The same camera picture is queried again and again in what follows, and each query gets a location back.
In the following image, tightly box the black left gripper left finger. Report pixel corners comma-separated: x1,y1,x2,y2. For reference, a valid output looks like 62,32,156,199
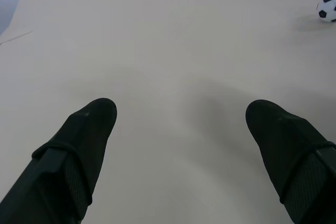
0,98,118,224

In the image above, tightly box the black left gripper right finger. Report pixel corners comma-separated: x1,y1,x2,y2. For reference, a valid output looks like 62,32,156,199
245,99,336,224

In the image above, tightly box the small soccer ball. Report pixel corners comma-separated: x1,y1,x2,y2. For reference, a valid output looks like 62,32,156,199
316,0,336,23

